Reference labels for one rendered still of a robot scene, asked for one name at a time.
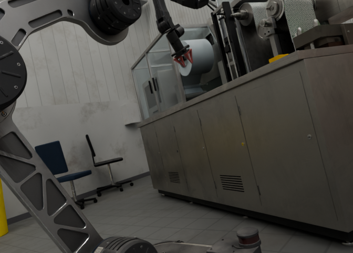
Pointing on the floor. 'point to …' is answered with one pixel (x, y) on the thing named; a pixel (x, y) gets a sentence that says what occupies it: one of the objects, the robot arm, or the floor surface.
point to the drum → (2, 214)
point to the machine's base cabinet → (267, 148)
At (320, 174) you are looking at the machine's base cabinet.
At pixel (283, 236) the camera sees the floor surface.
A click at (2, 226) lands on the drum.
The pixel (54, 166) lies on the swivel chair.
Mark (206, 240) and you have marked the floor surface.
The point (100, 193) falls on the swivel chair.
